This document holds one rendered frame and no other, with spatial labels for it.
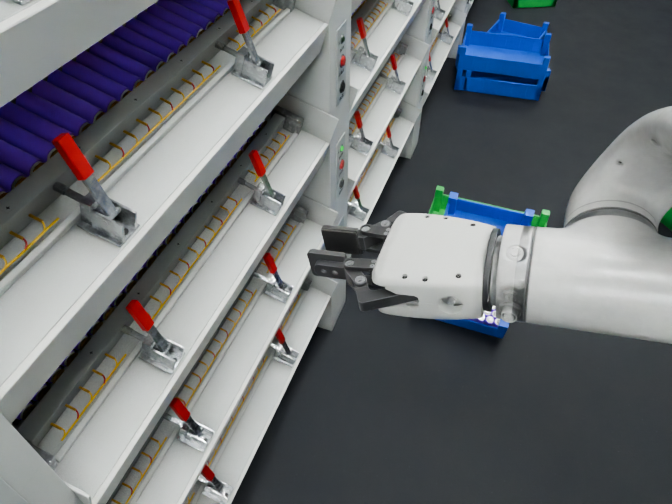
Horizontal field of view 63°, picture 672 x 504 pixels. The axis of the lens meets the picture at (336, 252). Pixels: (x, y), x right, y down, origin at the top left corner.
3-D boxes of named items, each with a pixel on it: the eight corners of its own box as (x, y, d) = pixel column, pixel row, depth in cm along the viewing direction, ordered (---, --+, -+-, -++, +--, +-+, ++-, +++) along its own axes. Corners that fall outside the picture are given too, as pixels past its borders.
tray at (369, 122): (415, 75, 151) (436, 30, 141) (341, 213, 112) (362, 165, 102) (349, 42, 152) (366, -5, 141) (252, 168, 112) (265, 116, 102)
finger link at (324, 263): (368, 303, 51) (303, 293, 54) (378, 278, 53) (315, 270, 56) (362, 279, 49) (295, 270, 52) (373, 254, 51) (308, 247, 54)
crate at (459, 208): (502, 338, 124) (508, 328, 117) (416, 314, 129) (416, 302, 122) (528, 225, 135) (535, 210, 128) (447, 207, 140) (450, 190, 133)
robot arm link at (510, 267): (522, 345, 48) (486, 340, 49) (533, 274, 53) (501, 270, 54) (526, 278, 42) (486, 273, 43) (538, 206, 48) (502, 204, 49)
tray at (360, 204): (408, 134, 165) (427, 97, 155) (340, 275, 126) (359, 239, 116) (348, 104, 166) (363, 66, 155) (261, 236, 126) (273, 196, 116)
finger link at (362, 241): (386, 259, 55) (325, 252, 58) (395, 238, 57) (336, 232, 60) (382, 235, 53) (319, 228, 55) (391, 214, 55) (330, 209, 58)
